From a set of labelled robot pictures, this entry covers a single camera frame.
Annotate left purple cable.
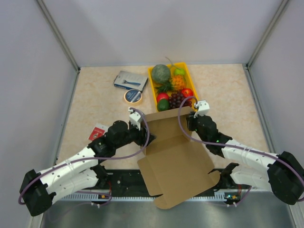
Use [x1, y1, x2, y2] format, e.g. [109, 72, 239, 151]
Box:
[18, 107, 150, 205]

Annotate red white packet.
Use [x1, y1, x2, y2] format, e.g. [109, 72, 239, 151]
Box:
[88, 123, 109, 141]

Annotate small orange pineapple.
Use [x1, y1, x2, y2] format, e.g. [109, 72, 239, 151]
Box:
[156, 75, 187, 93]

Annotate brown cardboard box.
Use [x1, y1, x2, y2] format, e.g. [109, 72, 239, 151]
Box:
[137, 107, 220, 209]

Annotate green melon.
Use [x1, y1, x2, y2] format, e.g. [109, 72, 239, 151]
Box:
[151, 64, 171, 84]

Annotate dark purple grapes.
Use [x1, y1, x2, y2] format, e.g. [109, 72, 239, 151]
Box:
[169, 91, 186, 109]

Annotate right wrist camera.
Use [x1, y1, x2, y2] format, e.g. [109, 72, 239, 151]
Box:
[194, 100, 210, 118]

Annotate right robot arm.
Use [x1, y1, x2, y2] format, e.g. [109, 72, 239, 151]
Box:
[186, 112, 304, 205]

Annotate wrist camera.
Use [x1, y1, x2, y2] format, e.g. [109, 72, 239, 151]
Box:
[194, 100, 210, 118]
[128, 107, 144, 130]

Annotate blue razor box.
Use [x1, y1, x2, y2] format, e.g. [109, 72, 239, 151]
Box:
[113, 71, 148, 93]

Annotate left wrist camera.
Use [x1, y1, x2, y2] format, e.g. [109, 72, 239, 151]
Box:
[128, 107, 144, 130]

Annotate yellow plastic tray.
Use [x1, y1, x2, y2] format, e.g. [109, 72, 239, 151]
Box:
[148, 62, 198, 109]

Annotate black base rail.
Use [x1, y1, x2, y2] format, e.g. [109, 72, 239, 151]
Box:
[47, 168, 293, 202]

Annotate green avocado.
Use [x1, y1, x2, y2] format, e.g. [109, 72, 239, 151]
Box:
[157, 99, 170, 112]

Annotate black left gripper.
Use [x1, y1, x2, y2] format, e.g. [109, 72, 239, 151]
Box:
[115, 122, 156, 149]

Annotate masking tape roll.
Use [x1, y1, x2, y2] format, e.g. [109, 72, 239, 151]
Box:
[123, 89, 143, 105]

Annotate red apple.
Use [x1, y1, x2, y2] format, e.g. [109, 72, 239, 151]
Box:
[181, 88, 194, 98]

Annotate green apple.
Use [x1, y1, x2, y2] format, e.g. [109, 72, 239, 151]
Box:
[173, 68, 186, 76]

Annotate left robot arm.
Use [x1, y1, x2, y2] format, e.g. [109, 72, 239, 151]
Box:
[18, 121, 156, 217]

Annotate red tomato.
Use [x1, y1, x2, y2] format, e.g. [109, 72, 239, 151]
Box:
[156, 93, 169, 103]

